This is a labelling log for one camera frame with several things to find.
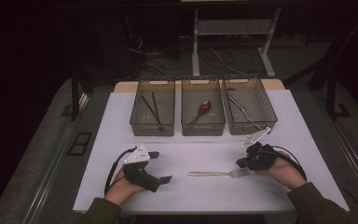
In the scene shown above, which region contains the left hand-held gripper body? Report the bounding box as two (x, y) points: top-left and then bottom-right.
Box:
(123, 143), (161, 193)

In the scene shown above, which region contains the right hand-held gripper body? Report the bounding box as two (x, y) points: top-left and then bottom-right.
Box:
(241, 126), (278, 172)

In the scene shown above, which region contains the silver metal fork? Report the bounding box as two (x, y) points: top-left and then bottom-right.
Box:
(187, 167), (252, 179)

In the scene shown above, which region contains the silver metal knife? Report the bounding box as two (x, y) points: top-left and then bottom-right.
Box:
(227, 91), (264, 130)

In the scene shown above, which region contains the black chopstick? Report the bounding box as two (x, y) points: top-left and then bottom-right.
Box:
(141, 94), (165, 132)
(151, 91), (162, 125)

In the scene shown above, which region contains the smoky clear plastic bin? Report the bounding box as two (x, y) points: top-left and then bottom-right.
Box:
(181, 77), (227, 137)
(221, 74), (279, 136)
(129, 77), (176, 137)

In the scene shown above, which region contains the brown wooden spoon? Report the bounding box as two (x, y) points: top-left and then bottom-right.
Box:
(189, 100), (213, 126)

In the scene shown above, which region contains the person's left hand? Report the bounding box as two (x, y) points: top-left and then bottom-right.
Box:
(104, 166), (145, 207)

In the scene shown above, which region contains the person's right hand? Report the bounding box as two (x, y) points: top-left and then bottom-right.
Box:
(255, 151), (308, 191)

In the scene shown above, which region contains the black metal stand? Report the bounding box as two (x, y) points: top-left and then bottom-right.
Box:
(283, 8), (352, 120)

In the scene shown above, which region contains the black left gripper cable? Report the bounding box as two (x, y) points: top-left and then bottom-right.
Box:
(103, 147), (138, 196)

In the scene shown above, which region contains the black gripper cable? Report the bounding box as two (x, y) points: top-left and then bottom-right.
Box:
(268, 145), (308, 182)
(103, 147), (138, 196)

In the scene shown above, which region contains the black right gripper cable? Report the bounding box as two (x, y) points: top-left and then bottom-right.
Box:
(268, 145), (308, 182)

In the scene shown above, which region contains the tangle of floor cables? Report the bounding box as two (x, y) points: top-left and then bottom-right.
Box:
(127, 15), (246, 77)

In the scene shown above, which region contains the white metal stand frame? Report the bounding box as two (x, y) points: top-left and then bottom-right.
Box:
(191, 7), (282, 78)

